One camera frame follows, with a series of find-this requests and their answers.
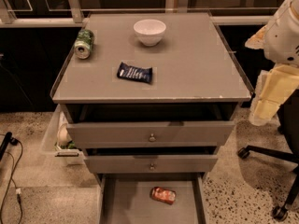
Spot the black floor cable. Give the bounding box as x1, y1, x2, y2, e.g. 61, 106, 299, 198
0, 132, 24, 224

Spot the grey middle drawer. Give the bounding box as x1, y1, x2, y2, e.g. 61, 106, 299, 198
84, 155, 218, 174

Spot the blue snack packet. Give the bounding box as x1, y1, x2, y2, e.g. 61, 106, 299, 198
117, 63, 152, 84

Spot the clear plastic storage bin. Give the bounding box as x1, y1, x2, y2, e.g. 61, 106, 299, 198
41, 105, 84, 165

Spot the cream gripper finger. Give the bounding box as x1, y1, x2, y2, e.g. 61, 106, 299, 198
249, 63, 299, 126
245, 26, 266, 49

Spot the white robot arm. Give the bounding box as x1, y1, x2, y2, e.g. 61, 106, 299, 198
245, 0, 299, 126

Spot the green soda can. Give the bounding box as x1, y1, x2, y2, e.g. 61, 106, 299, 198
74, 29, 94, 59

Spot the metal window railing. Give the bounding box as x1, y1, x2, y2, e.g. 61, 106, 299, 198
0, 0, 284, 28

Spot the grey top drawer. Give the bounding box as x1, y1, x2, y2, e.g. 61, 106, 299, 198
67, 121, 235, 148

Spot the grey drawer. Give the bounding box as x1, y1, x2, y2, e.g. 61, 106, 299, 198
84, 155, 218, 174
67, 121, 235, 148
98, 175, 209, 224

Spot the black office chair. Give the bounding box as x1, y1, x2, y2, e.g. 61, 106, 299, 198
237, 90, 299, 221

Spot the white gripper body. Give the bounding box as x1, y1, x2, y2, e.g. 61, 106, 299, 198
263, 4, 299, 65

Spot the grey bottom drawer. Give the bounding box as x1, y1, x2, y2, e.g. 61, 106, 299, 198
98, 175, 209, 224

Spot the grey drawer cabinet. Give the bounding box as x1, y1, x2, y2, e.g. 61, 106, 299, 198
50, 11, 255, 224

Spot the white ceramic bowl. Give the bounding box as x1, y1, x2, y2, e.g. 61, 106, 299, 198
134, 19, 166, 47

